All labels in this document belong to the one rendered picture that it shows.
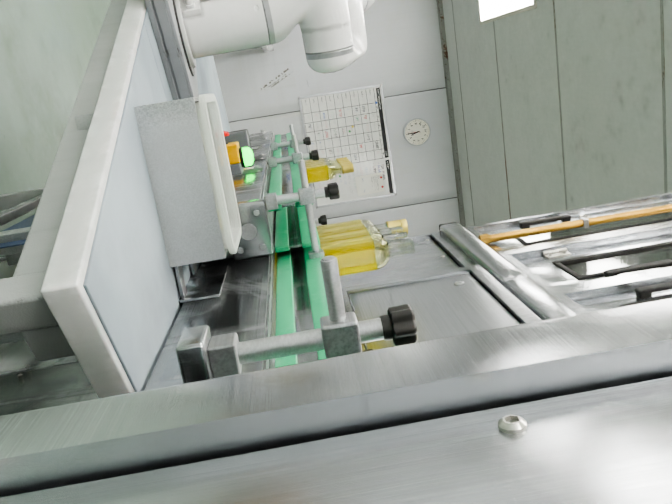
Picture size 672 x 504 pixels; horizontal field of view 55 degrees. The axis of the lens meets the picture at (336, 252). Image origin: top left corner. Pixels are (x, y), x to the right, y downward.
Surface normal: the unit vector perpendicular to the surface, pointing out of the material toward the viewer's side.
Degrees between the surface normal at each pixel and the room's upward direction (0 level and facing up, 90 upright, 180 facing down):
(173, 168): 90
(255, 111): 90
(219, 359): 90
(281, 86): 90
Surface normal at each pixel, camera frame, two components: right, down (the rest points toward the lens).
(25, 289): -0.10, -0.76
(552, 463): -0.15, -0.95
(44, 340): 0.14, 0.64
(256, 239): 0.08, 0.25
